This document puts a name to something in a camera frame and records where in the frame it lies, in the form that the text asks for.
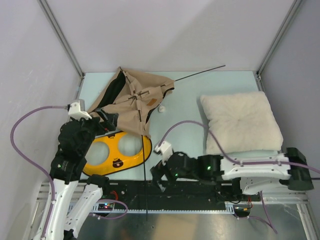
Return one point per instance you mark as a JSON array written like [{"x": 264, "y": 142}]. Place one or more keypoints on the aluminium frame post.
[
  {"x": 284, "y": 27},
  {"x": 49, "y": 14}
]

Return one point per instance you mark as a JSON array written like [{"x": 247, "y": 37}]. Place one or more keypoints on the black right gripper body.
[{"x": 158, "y": 171}]

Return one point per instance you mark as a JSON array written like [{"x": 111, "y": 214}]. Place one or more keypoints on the yellow double bowl holder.
[{"x": 116, "y": 152}]

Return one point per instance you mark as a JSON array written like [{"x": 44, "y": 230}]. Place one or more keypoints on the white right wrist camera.
[{"x": 165, "y": 150}]

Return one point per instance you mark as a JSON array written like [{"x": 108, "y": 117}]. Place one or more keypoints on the black tent pole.
[
  {"x": 144, "y": 170},
  {"x": 200, "y": 72}
]

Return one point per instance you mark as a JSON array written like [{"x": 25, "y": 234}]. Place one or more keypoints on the right aluminium frame post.
[{"x": 284, "y": 27}]

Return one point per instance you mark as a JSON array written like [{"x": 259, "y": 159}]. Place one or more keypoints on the cream fluffy cushion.
[{"x": 240, "y": 122}]

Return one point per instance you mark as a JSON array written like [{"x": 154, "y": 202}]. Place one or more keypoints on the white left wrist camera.
[{"x": 77, "y": 111}]

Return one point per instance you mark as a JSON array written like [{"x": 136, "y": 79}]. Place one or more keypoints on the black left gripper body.
[{"x": 106, "y": 125}]

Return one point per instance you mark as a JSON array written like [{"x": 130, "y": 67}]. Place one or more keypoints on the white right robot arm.
[{"x": 233, "y": 177}]

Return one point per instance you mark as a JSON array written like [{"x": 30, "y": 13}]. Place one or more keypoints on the white pompom toy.
[{"x": 161, "y": 109}]

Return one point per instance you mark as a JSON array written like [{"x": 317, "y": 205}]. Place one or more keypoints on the black tent pole front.
[{"x": 144, "y": 170}]

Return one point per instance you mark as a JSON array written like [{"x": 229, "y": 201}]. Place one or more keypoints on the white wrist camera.
[
  {"x": 165, "y": 150},
  {"x": 77, "y": 111}
]

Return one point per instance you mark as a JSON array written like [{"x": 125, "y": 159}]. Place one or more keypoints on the beige fabric pet tent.
[{"x": 127, "y": 92}]

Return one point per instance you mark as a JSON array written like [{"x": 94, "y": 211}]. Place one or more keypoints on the small circuit board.
[{"x": 106, "y": 206}]

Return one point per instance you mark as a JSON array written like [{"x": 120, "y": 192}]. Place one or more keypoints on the left aluminium frame post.
[{"x": 49, "y": 14}]

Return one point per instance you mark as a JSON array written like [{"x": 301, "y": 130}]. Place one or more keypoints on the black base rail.
[{"x": 180, "y": 196}]

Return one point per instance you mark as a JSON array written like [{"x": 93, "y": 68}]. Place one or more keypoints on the black tent pole back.
[{"x": 200, "y": 72}]

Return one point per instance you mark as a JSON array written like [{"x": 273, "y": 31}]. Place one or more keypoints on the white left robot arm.
[{"x": 58, "y": 222}]

